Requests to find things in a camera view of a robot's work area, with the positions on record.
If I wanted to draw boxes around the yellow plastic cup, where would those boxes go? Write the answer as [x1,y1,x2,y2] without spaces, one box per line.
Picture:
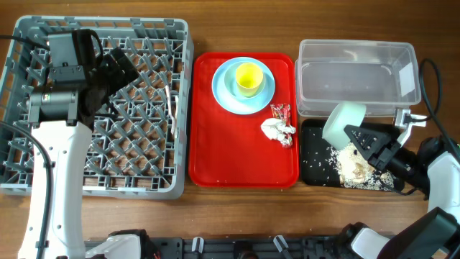
[235,62,265,97]

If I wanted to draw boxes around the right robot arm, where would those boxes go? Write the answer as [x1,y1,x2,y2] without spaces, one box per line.
[341,125,459,258]

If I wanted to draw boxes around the white plastic spoon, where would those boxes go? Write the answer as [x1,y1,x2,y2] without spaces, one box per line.
[173,96,180,138]

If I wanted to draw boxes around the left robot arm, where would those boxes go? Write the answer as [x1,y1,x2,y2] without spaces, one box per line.
[18,29,139,258]

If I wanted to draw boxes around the light blue plate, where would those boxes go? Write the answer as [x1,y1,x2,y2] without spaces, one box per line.
[211,57,275,115]

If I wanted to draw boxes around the clear plastic bin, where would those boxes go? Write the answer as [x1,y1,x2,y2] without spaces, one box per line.
[295,39,421,117]

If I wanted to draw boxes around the black waste tray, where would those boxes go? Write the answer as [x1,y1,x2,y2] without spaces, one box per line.
[300,118,405,193]

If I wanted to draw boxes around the white tissue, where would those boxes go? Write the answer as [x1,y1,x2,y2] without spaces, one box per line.
[260,118,296,141]

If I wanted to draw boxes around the red candy wrapper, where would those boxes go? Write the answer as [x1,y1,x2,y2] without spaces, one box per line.
[270,104,296,148]

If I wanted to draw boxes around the mint green bowl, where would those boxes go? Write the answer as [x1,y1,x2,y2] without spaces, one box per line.
[322,101,367,150]

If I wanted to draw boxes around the grey dishwasher rack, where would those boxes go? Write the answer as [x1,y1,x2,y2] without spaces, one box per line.
[1,16,194,199]

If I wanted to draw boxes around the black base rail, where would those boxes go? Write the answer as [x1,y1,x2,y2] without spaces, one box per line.
[151,236,358,259]

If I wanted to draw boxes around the white plastic fork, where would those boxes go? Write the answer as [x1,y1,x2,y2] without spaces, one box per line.
[165,84,177,135]

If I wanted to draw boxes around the rice food scraps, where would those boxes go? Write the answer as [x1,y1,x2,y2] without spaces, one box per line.
[303,132,396,191]

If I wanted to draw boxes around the red plastic tray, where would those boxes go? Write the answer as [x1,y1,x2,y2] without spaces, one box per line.
[188,52,299,188]

